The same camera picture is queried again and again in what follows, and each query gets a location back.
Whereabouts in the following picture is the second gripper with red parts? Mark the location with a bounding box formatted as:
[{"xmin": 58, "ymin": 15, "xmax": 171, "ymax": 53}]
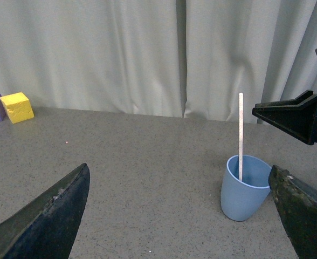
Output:
[{"xmin": 252, "ymin": 90, "xmax": 317, "ymax": 145}]

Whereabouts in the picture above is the white speckled chopstick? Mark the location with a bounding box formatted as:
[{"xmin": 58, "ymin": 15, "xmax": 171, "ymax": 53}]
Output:
[{"xmin": 238, "ymin": 93, "xmax": 244, "ymax": 181}]

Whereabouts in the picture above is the yellow foam cube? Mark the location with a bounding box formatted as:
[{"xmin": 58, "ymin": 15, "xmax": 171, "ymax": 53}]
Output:
[{"xmin": 0, "ymin": 92, "xmax": 35, "ymax": 124}]

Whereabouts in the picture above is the grey-white curtain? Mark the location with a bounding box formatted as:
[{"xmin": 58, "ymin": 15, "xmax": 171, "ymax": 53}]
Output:
[{"xmin": 0, "ymin": 1, "xmax": 317, "ymax": 123}]

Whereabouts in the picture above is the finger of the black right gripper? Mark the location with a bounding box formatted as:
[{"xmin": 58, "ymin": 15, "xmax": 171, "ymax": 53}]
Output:
[{"xmin": 268, "ymin": 165, "xmax": 317, "ymax": 258}]

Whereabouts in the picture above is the blue plastic cup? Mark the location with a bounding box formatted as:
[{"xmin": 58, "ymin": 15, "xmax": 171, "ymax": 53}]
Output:
[{"xmin": 220, "ymin": 155, "xmax": 272, "ymax": 221}]

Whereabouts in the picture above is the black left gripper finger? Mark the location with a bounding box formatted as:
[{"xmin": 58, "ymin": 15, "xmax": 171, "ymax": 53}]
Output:
[{"xmin": 0, "ymin": 163, "xmax": 90, "ymax": 258}]

